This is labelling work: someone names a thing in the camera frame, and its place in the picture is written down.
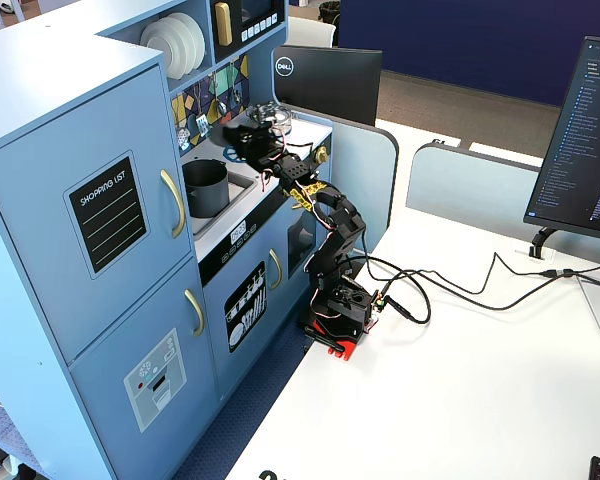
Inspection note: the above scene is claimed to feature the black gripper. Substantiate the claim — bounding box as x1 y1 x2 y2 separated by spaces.
222 119 287 169

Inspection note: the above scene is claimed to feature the red robot base clamp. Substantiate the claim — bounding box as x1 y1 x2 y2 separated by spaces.
299 314 381 362

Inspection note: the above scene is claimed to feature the shiny steel pot with lid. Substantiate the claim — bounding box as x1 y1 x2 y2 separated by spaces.
247 101 294 137

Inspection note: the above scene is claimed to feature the steel ladle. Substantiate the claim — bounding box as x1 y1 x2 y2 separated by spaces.
214 74 230 117

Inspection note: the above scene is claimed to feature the steel slotted spatula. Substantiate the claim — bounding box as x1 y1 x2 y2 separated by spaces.
193 82 211 138

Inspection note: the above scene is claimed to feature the gray toy sink basin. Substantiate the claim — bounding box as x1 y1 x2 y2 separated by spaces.
184 169 259 239

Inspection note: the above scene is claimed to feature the steel skimmer spoon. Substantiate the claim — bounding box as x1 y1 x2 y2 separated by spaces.
176 94 192 151

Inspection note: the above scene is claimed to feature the gray toy cooking pot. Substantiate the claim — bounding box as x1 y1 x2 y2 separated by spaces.
182 158 230 219

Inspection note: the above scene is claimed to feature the black Dell monitor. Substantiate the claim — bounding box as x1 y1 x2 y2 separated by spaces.
272 44 384 127

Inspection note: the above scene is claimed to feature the white toy plate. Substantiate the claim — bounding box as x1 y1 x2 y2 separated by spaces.
139 20 187 81
167 12 207 71
157 15 199 76

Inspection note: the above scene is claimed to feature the white chair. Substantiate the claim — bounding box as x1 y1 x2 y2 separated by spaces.
287 17 337 49

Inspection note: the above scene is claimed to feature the light blue desk divider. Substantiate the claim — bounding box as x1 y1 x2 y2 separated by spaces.
405 142 544 236
289 112 400 251

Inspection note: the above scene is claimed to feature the black shopping list board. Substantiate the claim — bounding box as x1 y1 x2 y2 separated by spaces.
63 150 150 280

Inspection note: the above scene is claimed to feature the blue fridge door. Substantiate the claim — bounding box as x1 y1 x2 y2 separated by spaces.
0 62 196 366

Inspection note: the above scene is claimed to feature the blue dishwasher door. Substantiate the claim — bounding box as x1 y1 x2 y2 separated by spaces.
203 234 289 399

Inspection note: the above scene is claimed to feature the blue toy play kitchen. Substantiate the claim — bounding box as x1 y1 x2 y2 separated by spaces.
0 0 334 480

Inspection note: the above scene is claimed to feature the blue freezer door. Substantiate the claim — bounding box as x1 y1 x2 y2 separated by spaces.
68 254 220 480

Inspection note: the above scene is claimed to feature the monitor with lit screen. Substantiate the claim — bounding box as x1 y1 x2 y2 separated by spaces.
523 35 600 244

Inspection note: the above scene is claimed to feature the toy microwave with gold handle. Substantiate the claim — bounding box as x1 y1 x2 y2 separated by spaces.
210 0 287 64

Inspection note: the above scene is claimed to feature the gold fridge door handle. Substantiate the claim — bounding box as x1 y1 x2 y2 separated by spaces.
159 168 187 240

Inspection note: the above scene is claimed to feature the gold microwave door handle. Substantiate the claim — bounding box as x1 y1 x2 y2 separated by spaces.
214 2 233 47

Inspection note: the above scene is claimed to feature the gold dishwasher door handle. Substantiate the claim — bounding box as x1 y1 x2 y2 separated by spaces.
268 248 284 291

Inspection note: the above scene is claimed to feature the gold freezer door handle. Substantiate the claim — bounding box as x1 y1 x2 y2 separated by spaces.
183 288 206 337

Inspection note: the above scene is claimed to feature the thick black cable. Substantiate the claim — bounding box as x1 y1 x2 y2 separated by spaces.
359 234 564 326

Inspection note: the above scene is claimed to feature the thin black cable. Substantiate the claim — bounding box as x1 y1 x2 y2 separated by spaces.
492 251 600 296

